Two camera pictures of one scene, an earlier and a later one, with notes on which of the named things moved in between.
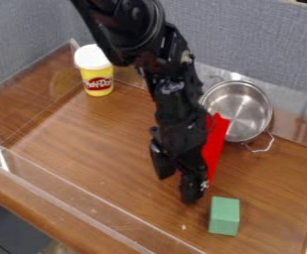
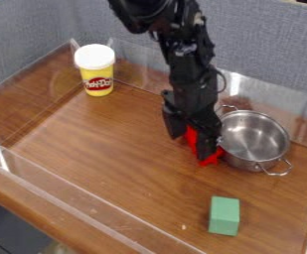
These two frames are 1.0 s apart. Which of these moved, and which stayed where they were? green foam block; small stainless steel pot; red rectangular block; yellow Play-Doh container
Moved: small stainless steel pot; red rectangular block
Stayed: green foam block; yellow Play-Doh container
